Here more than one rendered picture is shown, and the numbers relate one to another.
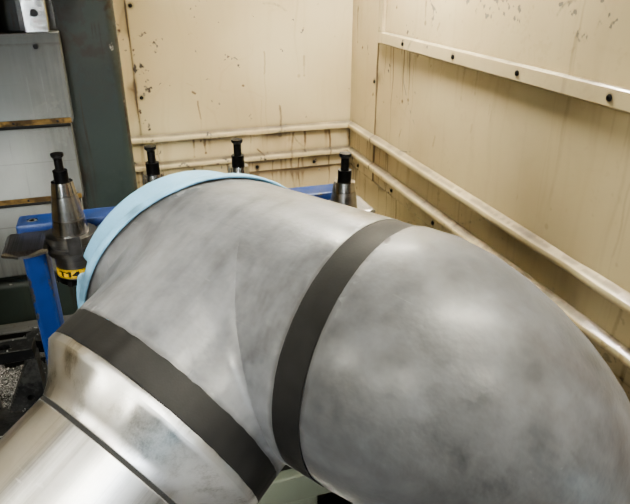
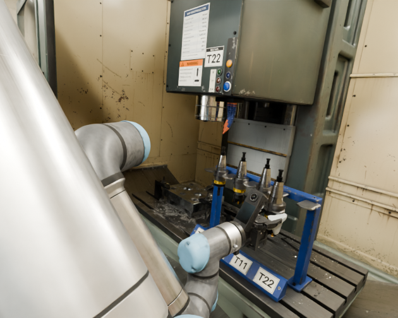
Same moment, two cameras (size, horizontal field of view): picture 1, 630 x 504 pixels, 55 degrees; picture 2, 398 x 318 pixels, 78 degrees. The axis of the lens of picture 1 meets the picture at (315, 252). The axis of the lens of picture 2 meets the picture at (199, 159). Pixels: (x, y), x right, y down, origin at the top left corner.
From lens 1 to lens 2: 0.61 m
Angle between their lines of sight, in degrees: 63
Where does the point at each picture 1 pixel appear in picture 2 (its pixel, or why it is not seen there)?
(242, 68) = (396, 162)
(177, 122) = (352, 176)
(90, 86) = (299, 146)
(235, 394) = not seen: hidden behind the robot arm
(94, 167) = (291, 175)
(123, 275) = not seen: hidden behind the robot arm
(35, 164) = (272, 166)
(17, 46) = (279, 128)
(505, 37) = not seen: outside the picture
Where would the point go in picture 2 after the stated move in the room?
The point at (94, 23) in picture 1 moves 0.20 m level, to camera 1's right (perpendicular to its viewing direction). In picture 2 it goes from (307, 125) to (340, 130)
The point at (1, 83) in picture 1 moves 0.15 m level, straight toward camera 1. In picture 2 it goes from (271, 138) to (260, 140)
